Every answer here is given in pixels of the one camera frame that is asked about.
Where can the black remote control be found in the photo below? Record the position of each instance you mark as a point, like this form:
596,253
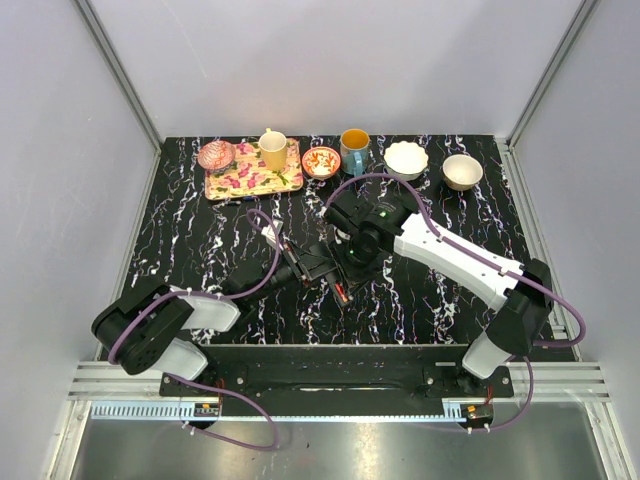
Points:
336,295

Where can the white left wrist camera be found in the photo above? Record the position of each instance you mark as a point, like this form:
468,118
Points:
271,232

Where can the floral rectangular tray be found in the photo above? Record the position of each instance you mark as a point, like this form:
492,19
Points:
249,176

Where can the white scalloped bowl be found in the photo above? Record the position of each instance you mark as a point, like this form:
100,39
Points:
406,160

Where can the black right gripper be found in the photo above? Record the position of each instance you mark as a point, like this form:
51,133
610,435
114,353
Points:
346,270

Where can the orange floral small bowl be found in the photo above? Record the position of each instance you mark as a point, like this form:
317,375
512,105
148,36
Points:
321,162

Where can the blue mug orange inside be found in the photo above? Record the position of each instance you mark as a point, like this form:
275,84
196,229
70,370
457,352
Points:
354,151

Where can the left connector box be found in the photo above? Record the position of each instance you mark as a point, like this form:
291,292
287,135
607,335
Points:
207,408

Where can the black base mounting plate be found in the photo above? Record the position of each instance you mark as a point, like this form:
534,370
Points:
429,371

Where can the right connector box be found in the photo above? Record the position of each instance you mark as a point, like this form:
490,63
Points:
481,413

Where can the connector box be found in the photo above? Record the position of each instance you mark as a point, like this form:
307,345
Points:
481,413
207,408

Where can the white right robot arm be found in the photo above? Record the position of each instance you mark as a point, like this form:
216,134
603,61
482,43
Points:
396,226

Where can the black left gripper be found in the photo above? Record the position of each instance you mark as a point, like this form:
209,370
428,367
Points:
307,266

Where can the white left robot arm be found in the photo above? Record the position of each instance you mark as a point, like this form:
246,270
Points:
140,330

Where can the yellow mug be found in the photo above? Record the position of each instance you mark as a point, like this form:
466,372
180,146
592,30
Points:
273,147

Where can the pink patterned bowl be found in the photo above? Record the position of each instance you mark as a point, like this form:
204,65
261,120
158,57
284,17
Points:
216,156

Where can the red orange battery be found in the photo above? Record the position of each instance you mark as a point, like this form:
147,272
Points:
341,292

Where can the beige round bowl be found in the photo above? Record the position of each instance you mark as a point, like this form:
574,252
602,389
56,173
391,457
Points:
462,172

